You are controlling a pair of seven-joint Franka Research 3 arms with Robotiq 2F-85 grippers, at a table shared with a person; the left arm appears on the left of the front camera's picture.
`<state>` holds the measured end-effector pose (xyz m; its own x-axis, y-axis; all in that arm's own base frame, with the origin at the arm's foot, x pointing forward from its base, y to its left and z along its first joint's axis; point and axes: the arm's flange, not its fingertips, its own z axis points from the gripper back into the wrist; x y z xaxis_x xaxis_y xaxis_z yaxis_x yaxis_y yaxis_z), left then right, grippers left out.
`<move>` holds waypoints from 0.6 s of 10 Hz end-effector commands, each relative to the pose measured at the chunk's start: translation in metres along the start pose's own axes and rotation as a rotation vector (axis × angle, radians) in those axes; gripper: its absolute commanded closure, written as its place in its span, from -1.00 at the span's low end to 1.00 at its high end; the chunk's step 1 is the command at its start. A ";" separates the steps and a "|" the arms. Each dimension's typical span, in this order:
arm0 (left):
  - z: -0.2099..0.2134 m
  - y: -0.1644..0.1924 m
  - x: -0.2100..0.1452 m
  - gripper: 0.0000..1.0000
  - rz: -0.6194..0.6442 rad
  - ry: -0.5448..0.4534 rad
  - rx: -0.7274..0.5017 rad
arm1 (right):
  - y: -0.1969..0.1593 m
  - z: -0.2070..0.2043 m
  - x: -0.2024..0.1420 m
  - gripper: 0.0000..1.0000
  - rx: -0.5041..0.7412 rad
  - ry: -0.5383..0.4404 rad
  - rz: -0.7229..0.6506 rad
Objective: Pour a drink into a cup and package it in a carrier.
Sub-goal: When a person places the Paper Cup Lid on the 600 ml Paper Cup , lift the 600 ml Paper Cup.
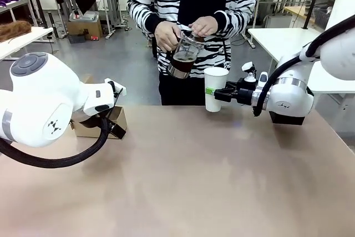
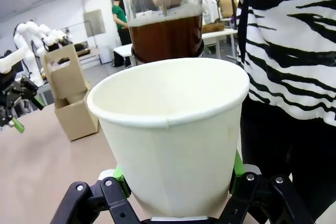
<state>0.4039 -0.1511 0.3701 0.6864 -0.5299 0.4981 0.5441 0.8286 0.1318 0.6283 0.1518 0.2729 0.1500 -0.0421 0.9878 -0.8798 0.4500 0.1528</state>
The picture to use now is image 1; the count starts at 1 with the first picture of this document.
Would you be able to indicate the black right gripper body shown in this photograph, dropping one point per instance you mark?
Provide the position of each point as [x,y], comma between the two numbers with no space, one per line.
[245,94]

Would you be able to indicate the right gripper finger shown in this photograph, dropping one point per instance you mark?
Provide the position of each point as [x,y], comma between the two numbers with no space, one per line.
[231,85]
[224,96]

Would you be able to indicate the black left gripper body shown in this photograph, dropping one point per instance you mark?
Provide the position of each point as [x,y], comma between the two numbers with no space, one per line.
[91,121]

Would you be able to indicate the brown cardboard cup carrier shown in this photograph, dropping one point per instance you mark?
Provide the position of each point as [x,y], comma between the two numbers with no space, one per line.
[83,132]

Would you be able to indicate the white paper cup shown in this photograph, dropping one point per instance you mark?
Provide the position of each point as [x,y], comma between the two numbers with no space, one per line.
[216,78]

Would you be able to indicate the glass coffee press pitcher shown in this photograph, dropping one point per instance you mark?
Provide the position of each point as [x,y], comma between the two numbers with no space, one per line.
[180,65]

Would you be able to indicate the person's left forearm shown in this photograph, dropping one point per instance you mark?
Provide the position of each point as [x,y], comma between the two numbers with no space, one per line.
[235,23]

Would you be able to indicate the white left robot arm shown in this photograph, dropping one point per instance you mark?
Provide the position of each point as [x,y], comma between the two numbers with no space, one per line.
[41,95]

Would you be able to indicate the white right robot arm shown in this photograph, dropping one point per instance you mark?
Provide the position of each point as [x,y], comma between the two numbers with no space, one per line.
[291,101]

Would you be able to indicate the person's right forearm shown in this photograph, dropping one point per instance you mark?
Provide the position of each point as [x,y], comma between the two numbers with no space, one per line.
[141,17]

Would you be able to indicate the person's left hand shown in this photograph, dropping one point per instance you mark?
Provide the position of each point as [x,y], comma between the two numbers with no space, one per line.
[205,26]

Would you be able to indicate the person's right hand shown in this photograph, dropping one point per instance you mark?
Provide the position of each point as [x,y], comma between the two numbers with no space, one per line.
[166,37]

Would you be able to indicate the large white work table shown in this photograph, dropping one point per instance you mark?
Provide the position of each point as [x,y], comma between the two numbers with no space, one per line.
[277,40]

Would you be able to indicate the white storage bin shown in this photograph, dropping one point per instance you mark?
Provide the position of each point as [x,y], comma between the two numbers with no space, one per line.
[277,22]

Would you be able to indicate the small black floor case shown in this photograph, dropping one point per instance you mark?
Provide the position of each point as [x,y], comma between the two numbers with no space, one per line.
[76,39]

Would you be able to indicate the cardboard floor box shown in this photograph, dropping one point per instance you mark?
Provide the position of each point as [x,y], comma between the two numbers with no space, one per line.
[83,29]

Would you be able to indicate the wooden top table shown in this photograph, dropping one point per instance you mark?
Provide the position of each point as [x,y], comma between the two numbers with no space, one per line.
[296,10]

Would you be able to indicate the white side table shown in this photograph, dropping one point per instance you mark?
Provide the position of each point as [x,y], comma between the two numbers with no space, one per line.
[27,40]

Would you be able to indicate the grey plastic tray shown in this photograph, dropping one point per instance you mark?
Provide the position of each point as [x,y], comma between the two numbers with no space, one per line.
[88,16]

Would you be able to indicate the dark mesh basket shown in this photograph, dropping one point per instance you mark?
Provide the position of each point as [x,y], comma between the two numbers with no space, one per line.
[321,16]

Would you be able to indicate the brown furry item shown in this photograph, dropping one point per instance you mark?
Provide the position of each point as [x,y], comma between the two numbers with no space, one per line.
[14,30]

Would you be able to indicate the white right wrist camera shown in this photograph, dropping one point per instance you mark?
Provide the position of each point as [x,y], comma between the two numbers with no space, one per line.
[248,67]

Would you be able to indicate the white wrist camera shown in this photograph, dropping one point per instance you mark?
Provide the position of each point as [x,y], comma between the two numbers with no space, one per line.
[248,67]
[119,90]

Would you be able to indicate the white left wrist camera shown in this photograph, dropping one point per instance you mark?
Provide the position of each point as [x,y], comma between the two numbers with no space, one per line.
[119,90]

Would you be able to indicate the short black post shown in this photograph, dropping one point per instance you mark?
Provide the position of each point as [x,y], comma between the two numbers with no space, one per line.
[52,24]

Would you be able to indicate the grey metal frame table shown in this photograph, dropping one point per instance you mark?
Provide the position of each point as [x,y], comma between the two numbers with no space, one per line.
[109,1]

